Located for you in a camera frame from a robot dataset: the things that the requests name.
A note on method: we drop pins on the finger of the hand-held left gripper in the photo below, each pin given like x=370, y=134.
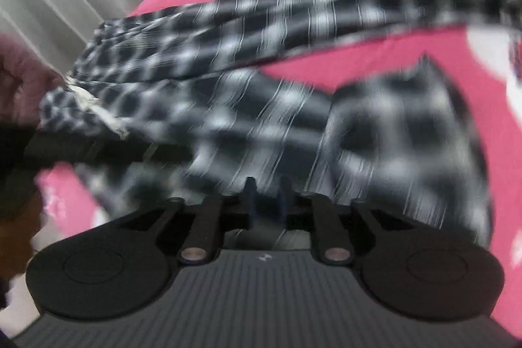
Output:
x=102, y=150

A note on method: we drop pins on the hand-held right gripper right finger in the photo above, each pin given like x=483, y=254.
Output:
x=286, y=205

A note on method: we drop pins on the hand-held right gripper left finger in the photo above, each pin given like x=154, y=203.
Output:
x=249, y=205

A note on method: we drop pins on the black and white plaid garment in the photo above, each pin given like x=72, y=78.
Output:
x=228, y=111

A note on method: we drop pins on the person's left forearm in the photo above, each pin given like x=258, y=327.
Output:
x=24, y=83

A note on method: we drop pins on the pink floral bed sheet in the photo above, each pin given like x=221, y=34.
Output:
x=367, y=58

